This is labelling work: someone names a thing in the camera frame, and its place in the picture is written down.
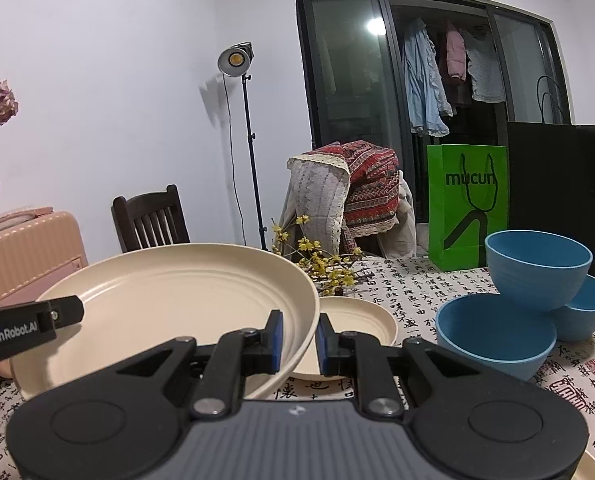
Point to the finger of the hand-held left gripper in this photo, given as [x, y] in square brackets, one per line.
[64, 312]

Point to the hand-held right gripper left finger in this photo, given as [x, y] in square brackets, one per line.
[276, 340]

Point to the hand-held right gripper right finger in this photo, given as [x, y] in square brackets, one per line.
[322, 345]

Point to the cream plate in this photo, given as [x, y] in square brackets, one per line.
[167, 300]
[590, 470]
[362, 325]

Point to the blue bowl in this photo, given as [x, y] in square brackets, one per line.
[537, 285]
[492, 330]
[590, 310]

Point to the pink suitcase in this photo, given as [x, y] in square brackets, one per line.
[27, 260]

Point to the yellow flower branch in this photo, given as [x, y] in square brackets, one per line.
[327, 267]

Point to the dark wooden chair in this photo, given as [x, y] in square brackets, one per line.
[150, 202]

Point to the chair draped with blankets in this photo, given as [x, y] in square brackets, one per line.
[405, 230]

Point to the white lace-trimmed cloth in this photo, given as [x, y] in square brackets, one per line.
[317, 195]

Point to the green paper bag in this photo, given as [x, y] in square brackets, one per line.
[457, 210]

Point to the dark sliding glass door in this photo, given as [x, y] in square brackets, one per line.
[347, 85]

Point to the light blue hanging shirt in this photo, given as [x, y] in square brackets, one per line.
[425, 85]

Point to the black paper bag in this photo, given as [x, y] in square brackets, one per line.
[552, 185]

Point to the studio light on stand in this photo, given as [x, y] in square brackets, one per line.
[235, 59]

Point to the white hanging garment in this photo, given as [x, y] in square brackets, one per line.
[485, 75]

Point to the pink hanging garment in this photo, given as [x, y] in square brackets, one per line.
[456, 55]

